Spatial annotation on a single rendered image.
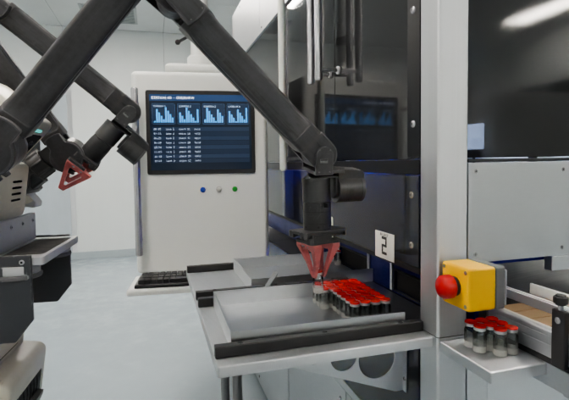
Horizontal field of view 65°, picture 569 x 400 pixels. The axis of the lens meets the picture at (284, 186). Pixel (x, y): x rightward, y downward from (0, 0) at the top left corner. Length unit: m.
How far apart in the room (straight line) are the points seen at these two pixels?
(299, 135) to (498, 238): 0.42
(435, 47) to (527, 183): 0.32
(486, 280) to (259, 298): 0.52
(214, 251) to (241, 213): 0.17
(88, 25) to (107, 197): 5.54
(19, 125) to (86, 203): 5.53
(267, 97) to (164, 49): 5.64
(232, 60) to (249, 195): 0.97
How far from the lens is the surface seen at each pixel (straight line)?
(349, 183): 0.92
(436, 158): 0.86
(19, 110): 0.82
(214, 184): 1.72
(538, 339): 0.89
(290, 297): 1.11
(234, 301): 1.08
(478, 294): 0.82
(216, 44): 0.82
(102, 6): 0.82
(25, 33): 1.26
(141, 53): 6.43
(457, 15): 0.91
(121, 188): 6.28
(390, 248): 1.01
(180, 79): 1.75
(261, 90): 0.83
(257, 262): 1.43
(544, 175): 1.01
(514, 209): 0.97
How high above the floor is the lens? 1.21
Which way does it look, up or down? 3 degrees down
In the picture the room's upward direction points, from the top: 1 degrees counter-clockwise
